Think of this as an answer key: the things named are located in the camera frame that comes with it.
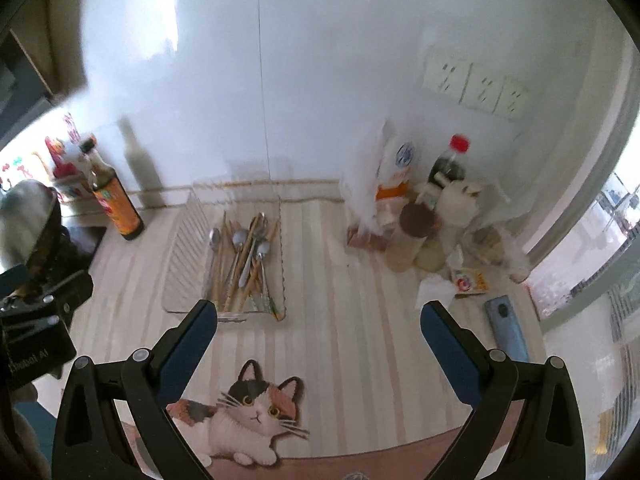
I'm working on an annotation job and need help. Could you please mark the small slim steel spoon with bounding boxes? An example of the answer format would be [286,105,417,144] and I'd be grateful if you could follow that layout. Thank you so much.
[203,228,221,299]

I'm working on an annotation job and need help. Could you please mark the white wall socket panel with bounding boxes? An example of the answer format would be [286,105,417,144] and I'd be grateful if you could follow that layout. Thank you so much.
[422,47,529,120]

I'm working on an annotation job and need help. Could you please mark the white plastic bag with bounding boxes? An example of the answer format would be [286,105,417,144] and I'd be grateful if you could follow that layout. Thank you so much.
[340,119,416,242]

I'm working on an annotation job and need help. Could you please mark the large oval steel spoon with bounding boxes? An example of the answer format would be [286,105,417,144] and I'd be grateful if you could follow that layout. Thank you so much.
[238,211,268,289]

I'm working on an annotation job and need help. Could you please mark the short steel spoon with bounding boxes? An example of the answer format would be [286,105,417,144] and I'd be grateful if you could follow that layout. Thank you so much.
[256,238,272,313]

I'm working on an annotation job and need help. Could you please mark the green tipped chopstick in tray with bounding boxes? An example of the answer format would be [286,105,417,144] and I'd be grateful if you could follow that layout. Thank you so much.
[260,283,281,321]

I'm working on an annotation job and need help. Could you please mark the clear plastic utensil tray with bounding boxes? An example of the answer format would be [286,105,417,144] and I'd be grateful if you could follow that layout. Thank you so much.
[160,181,286,323]

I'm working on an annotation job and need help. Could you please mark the small red white packet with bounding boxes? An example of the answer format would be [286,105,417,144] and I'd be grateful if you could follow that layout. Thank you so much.
[451,269,489,297]

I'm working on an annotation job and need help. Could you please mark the steel wok lid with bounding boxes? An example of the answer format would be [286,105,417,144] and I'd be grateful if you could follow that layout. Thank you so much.
[1,180,62,274]

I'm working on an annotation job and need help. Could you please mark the round bowl steel spoon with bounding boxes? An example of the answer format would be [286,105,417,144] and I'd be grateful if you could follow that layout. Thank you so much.
[224,228,248,290]

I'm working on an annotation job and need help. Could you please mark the clear jar brown lid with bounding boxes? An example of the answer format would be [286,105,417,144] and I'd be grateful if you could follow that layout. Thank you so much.
[384,202,439,272]

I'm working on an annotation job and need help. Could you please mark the soy sauce bottle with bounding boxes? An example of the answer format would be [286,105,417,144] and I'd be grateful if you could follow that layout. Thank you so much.
[79,136,144,240]

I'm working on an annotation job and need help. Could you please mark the white cat shaped jar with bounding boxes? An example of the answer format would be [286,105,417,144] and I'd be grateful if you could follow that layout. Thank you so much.
[435,172,483,229]

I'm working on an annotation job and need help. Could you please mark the red cap dark bottle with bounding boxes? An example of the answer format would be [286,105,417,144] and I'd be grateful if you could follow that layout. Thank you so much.
[428,134,470,188]

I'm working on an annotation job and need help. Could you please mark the crumpled white tissue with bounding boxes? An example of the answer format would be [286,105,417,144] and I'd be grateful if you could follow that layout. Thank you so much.
[416,273,457,310]

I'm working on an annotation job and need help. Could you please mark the blue smartphone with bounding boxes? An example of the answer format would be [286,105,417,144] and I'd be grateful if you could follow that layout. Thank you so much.
[484,295,529,362]

